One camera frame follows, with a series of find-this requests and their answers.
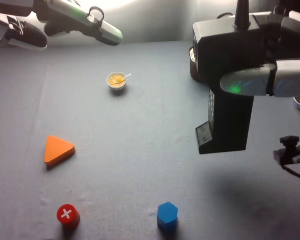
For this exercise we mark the white backdrop cloth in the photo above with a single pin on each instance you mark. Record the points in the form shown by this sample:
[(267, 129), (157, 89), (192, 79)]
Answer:
[(152, 20)]

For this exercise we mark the blue hexagon block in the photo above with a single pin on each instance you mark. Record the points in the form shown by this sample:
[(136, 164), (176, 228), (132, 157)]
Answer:
[(167, 212)]

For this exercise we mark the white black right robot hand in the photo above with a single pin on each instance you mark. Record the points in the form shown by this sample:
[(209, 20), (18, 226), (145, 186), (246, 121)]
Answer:
[(289, 75)]

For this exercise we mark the black brick phone toy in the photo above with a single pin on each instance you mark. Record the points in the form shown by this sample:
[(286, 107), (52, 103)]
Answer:
[(229, 120)]

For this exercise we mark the small bowl with yellow food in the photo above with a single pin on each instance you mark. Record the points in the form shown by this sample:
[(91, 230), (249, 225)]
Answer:
[(116, 81)]

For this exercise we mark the grey table cloth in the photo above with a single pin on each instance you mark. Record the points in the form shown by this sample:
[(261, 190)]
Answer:
[(129, 150)]

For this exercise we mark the red cylinder block white cross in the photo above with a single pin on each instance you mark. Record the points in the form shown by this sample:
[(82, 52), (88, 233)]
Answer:
[(66, 215)]

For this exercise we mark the toy cupcake with white cream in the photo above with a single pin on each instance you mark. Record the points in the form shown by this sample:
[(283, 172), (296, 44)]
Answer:
[(192, 70)]

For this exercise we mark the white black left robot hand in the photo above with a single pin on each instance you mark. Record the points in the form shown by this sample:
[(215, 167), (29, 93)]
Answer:
[(72, 15)]

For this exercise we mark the orange triangle block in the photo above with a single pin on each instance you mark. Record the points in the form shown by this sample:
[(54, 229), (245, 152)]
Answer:
[(56, 150)]

